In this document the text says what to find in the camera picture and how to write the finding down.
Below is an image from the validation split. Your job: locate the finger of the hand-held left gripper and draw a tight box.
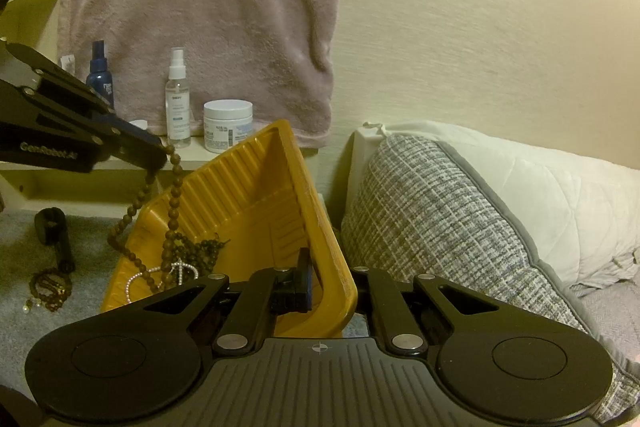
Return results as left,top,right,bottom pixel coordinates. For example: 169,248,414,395
0,79,166,170
2,41,161,145

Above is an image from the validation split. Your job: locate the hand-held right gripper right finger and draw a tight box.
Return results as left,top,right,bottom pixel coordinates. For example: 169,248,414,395
350,265,541,358

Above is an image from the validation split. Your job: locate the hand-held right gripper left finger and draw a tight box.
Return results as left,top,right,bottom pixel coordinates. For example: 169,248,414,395
125,247,317,355

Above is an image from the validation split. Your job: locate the long brown wooden bead necklace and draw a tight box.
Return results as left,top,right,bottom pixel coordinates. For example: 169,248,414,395
109,146,183,295

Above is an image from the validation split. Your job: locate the all-black wrist watch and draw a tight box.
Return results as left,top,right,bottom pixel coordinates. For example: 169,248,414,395
34,207,67,234

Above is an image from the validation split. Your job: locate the dark small bead necklace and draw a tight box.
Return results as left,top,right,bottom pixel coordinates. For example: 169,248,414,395
187,234,232,280

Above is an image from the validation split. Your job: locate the silver watch with black strap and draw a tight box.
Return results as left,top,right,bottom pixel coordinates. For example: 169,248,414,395
52,227,77,274

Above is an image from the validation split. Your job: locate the orange ribbed plastic tray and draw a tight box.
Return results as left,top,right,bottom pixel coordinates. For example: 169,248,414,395
100,119,358,338

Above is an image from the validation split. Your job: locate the white pearl necklace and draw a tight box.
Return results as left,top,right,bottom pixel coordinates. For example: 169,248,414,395
126,259,197,304

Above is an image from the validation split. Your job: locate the light brown bead bracelet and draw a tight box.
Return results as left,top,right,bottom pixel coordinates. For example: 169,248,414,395
31,268,75,314

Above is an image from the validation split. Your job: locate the dark blue spray bottle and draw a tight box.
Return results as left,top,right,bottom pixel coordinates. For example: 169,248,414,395
86,39,115,110

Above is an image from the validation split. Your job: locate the clear spray bottle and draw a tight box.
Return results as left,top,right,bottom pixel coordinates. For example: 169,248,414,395
165,48,192,148

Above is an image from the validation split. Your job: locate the grey woven pillow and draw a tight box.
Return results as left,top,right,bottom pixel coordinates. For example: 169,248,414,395
340,132,631,425

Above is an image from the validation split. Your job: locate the white cream jar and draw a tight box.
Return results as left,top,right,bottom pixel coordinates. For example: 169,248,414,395
202,99,253,154

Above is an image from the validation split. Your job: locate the white cushion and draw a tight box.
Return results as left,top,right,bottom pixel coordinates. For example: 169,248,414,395
344,122,396,228

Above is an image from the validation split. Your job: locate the grey-blue fluffy mat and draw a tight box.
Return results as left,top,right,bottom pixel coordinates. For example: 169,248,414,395
0,209,126,348

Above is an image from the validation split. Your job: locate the white quilted pillow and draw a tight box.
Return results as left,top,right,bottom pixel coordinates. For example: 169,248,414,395
385,121,640,293

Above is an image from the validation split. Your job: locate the light pink bed sheet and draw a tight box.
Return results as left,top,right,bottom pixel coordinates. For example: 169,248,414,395
567,274,640,358

